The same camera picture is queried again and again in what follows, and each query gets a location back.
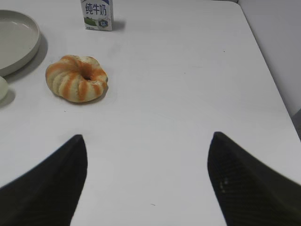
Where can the white egg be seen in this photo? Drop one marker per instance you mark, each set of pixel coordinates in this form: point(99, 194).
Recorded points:
point(3, 88)

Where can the white blue milk carton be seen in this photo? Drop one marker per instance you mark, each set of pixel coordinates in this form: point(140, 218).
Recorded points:
point(97, 14)

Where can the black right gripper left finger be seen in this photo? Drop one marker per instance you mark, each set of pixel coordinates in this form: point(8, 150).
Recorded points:
point(49, 193)

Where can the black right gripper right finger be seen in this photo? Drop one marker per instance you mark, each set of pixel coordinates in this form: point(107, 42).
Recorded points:
point(249, 192)

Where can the orange striped round bread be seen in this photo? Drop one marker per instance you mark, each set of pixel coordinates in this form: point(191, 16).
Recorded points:
point(77, 79)

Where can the beige round plate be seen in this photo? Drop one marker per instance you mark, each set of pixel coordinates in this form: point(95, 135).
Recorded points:
point(19, 40)

